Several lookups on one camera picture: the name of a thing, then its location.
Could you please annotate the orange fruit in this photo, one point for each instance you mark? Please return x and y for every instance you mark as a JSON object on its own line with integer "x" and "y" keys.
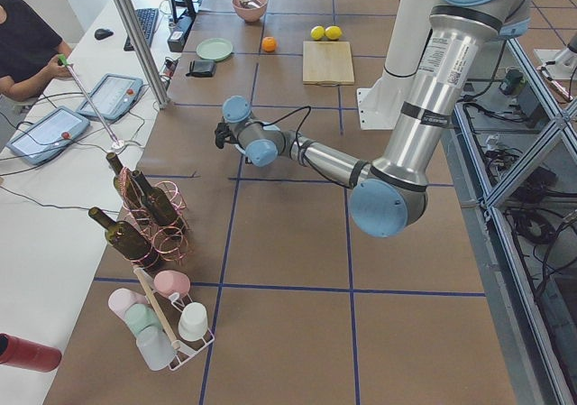
{"x": 269, "y": 44}

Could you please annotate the white wire cup rack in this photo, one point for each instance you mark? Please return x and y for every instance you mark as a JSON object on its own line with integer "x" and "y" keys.
{"x": 188, "y": 350}

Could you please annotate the mint green cup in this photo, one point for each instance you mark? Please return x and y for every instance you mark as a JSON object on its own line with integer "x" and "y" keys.
{"x": 139, "y": 316}

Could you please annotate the pale pink cup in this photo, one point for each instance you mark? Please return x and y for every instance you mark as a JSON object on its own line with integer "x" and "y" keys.
{"x": 120, "y": 300}

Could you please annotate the white cup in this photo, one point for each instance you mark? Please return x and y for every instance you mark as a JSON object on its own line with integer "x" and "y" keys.
{"x": 193, "y": 322}

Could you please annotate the copper wire bottle rack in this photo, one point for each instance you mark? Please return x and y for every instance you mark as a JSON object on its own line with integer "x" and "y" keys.
{"x": 172, "y": 248}

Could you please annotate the black computer box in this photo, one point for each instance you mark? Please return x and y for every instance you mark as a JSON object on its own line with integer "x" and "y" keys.
{"x": 178, "y": 33}

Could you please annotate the wooden rack handle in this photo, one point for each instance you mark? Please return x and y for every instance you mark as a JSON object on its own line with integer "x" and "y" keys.
{"x": 149, "y": 293}

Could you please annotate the dark wine bottle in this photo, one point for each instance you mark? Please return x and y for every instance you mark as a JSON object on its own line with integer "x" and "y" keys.
{"x": 157, "y": 203}
{"x": 128, "y": 241}
{"x": 124, "y": 184}

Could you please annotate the dark grey folded cloth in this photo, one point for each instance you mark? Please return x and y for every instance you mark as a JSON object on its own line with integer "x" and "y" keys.
{"x": 201, "y": 69}

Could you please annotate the yellow lemon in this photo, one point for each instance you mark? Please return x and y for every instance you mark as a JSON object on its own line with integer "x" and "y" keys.
{"x": 333, "y": 33}
{"x": 317, "y": 33}

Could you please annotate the person's hand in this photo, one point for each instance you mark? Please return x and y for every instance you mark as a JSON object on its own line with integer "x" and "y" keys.
{"x": 55, "y": 69}

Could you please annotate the aluminium frame post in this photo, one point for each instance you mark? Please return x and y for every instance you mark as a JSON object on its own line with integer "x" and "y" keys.
{"x": 142, "y": 50}

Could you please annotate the grey cup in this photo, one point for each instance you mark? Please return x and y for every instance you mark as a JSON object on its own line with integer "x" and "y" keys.
{"x": 155, "y": 348}

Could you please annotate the teach pendant near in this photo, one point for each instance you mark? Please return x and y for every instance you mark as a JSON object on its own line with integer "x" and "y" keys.
{"x": 44, "y": 140}

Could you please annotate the green plate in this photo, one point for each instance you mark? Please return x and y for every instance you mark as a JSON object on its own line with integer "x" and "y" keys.
{"x": 214, "y": 49}

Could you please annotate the pink bowl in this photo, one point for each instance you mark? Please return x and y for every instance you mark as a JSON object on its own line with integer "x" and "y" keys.
{"x": 250, "y": 10}

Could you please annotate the dark wine bottle back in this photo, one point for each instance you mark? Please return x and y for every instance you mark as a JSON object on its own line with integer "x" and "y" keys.
{"x": 157, "y": 203}

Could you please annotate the light blue plate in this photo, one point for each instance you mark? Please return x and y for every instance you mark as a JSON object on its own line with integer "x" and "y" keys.
{"x": 262, "y": 150}

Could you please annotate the black computer mouse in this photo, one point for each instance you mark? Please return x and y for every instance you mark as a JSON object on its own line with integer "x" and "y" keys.
{"x": 102, "y": 33}

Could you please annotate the dark wine bottle front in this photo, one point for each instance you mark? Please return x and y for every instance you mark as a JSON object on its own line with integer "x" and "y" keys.
{"x": 128, "y": 241}

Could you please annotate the yellow lemon left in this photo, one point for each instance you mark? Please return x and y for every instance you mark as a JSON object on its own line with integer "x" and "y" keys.
{"x": 317, "y": 33}

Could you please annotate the yellow lemon right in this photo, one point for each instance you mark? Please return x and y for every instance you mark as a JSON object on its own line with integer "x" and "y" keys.
{"x": 333, "y": 33}

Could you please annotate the wooden cutting board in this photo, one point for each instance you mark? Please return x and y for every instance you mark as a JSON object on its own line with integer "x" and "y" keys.
{"x": 327, "y": 63}

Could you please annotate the metal scoop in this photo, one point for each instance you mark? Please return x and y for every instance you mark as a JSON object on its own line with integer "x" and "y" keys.
{"x": 249, "y": 4}

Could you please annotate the black keyboard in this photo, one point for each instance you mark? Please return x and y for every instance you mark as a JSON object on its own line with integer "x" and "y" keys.
{"x": 147, "y": 18}

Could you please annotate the pink rod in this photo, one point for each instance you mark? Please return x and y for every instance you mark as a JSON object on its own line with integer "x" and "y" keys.
{"x": 117, "y": 145}

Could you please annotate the red thermos bottle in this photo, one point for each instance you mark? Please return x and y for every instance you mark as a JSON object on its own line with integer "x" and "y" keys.
{"x": 25, "y": 354}

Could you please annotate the person in black shirt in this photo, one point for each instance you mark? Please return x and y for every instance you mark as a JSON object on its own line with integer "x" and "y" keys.
{"x": 27, "y": 45}

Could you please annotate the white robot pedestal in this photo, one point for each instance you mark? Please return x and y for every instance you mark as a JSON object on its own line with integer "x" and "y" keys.
{"x": 379, "y": 106}

